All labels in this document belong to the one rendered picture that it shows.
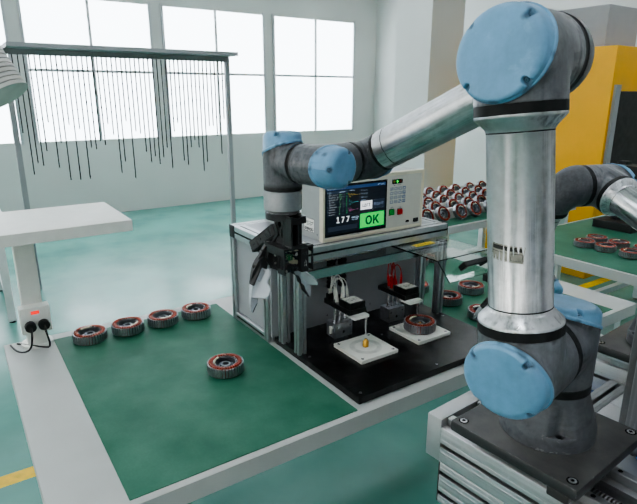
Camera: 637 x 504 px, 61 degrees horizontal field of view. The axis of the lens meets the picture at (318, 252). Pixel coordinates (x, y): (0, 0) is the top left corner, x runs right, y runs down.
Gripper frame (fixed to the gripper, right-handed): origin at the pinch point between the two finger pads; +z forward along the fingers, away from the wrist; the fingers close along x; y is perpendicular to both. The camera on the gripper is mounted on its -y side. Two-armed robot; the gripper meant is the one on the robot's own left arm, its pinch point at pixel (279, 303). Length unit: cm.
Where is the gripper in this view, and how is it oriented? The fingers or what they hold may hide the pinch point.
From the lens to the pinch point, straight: 114.1
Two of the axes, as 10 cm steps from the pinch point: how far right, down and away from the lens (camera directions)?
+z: 0.0, 9.6, 2.8
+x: 7.9, -1.7, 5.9
